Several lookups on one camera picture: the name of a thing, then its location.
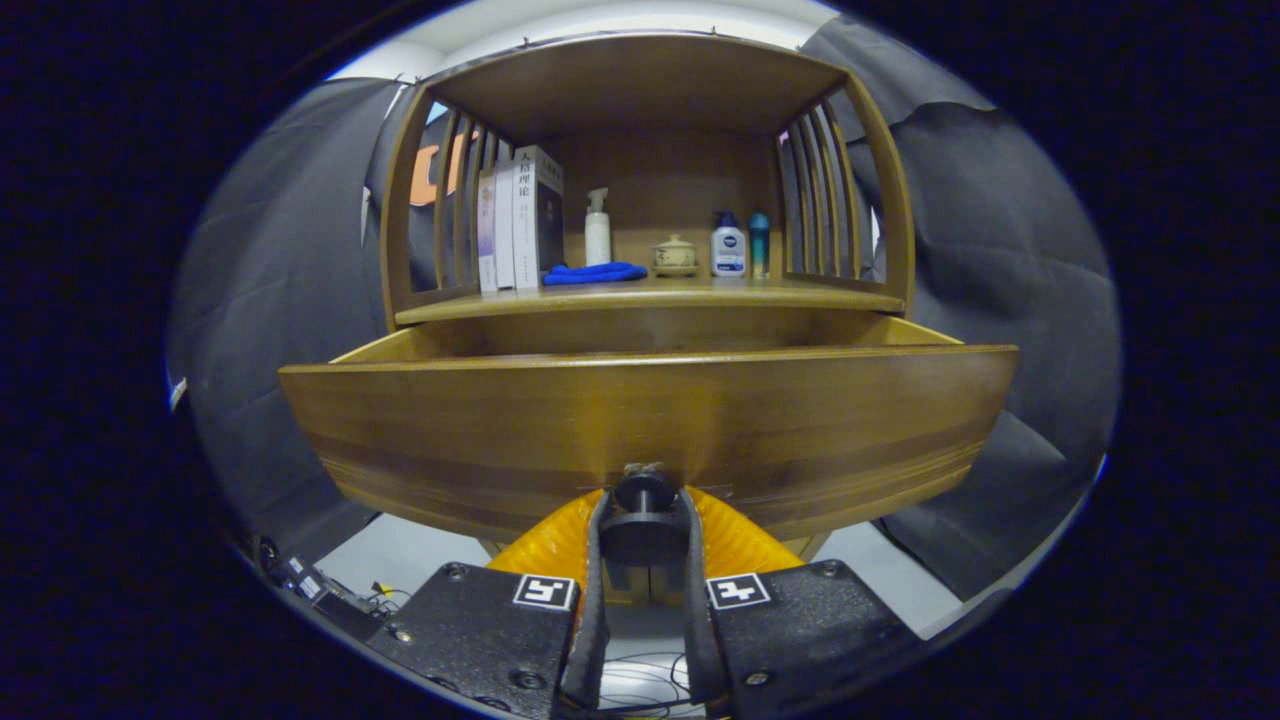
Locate black drawer knob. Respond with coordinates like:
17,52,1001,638
598,462,693,566

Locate thin purple white book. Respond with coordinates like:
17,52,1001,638
477,168,498,293

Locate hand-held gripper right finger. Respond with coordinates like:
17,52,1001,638
682,485,926,720

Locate black power strip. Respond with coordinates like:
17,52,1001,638
258,538,401,641

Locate wooden countertop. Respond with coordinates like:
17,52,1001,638
395,275,906,326

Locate wooden cabinet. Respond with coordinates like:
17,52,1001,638
378,30,917,607

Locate white bottle blue cap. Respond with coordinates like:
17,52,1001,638
710,210,748,278

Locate black floor cables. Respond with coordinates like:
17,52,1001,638
598,650,701,717

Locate blue folded cloth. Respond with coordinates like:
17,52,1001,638
541,261,649,287

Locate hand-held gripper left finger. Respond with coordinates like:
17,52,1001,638
363,487,613,720

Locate white pump bottle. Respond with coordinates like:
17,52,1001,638
584,187,613,267

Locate beige lidded teacup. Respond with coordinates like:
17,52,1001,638
651,234,700,278

